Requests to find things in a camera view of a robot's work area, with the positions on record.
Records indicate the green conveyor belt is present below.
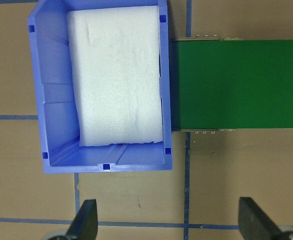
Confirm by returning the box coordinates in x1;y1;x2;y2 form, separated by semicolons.
170;39;293;130

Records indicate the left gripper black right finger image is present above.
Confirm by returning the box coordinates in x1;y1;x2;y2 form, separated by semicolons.
238;197;283;240

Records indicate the blue plastic bin left side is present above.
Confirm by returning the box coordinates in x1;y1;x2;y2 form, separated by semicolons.
27;0;173;174

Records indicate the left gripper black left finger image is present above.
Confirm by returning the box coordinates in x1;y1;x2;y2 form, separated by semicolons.
66;199;98;240

